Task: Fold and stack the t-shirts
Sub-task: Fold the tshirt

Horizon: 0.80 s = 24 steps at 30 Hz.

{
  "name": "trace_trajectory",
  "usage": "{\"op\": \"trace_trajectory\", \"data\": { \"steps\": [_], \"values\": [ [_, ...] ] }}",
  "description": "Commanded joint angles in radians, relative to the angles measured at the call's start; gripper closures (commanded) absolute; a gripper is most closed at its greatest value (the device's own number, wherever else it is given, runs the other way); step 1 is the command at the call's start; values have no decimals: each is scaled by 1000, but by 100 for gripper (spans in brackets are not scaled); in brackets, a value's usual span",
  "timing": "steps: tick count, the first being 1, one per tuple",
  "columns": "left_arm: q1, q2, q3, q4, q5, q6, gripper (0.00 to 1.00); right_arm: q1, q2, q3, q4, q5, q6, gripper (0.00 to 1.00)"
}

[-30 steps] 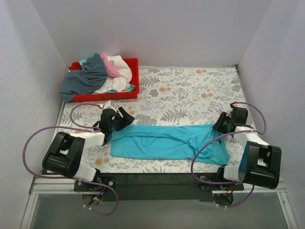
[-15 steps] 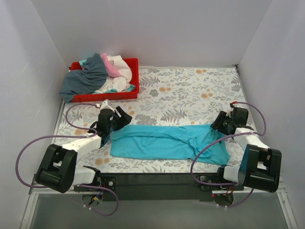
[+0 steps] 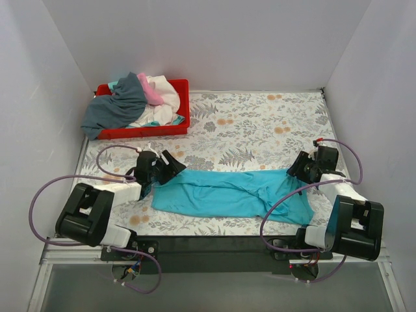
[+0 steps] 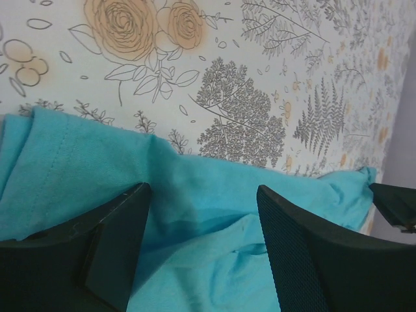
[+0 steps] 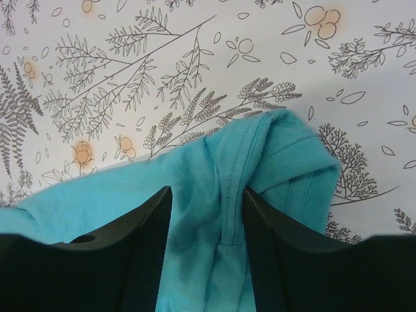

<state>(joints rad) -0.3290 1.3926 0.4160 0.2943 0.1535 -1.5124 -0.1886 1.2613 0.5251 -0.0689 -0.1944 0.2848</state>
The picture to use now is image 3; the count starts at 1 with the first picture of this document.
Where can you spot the dark grey t shirt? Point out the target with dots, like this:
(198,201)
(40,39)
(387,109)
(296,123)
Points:
(123,107)

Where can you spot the pink t shirt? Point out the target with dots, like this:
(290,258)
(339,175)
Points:
(152,97)

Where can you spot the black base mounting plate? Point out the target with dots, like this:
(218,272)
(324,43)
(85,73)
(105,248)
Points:
(214,254)

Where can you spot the aluminium frame rail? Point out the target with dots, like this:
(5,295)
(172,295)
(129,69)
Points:
(77,252)

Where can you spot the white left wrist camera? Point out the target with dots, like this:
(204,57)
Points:
(149,148)

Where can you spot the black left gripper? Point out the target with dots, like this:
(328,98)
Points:
(166,168)

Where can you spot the white t shirt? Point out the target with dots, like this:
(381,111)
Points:
(165,114)

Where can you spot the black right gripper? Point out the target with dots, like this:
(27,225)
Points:
(301,169)

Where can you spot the light teal garment in bin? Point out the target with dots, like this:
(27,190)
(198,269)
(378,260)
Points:
(149,102)

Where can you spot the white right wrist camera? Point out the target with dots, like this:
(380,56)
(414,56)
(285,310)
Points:
(320,146)

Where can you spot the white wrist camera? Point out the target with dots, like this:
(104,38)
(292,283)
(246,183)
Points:
(149,148)
(320,146)

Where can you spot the red plastic bin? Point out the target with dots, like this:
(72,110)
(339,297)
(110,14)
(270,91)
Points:
(182,88)

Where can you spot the floral patterned table mat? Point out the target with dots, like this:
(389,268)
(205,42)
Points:
(229,132)

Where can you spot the turquoise t shirt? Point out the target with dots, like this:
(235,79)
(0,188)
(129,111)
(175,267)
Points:
(234,194)

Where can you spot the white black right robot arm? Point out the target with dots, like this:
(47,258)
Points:
(355,225)

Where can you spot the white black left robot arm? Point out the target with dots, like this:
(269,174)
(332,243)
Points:
(85,217)

